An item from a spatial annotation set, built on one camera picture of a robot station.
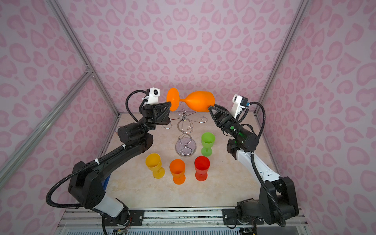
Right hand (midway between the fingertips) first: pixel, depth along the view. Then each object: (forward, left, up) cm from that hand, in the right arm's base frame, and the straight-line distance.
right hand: (207, 111), depth 53 cm
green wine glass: (+13, -3, -38) cm, 40 cm away
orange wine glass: (-6, +14, -36) cm, 39 cm away
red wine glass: (-5, +1, -34) cm, 35 cm away
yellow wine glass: (-2, +28, -40) cm, 49 cm away
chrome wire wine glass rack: (+13, +12, -46) cm, 50 cm away
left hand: (-5, +13, +6) cm, 15 cm away
